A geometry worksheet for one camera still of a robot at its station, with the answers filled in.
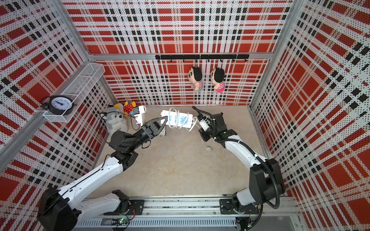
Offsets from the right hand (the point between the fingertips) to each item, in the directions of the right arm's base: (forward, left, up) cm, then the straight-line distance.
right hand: (203, 128), depth 86 cm
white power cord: (-6, -3, -14) cm, 16 cm away
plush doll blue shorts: (+29, +5, +18) cm, 34 cm away
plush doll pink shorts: (+32, -10, +15) cm, 37 cm away
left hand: (-13, +15, +25) cm, 32 cm away
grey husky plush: (+9, +59, -3) cm, 59 cm away
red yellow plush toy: (+29, +59, -11) cm, 67 cm away
